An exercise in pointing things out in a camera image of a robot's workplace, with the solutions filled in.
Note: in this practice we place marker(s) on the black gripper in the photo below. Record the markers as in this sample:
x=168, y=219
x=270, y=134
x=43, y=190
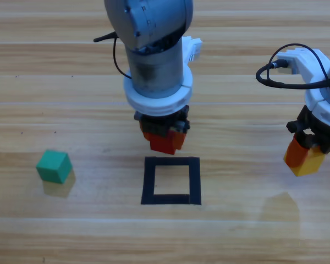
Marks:
x=156, y=125
x=298, y=125

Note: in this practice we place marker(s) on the green wooden cube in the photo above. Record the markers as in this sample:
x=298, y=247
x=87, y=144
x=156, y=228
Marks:
x=53, y=167

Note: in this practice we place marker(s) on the black tape square outline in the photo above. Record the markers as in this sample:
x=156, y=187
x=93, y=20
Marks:
x=170, y=199

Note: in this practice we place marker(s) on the yellow wooden cube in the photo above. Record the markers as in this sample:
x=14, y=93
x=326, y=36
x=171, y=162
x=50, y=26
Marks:
x=310, y=163

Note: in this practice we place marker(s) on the red wooden cube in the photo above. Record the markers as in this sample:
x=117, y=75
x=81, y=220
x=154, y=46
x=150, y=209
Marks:
x=162, y=144

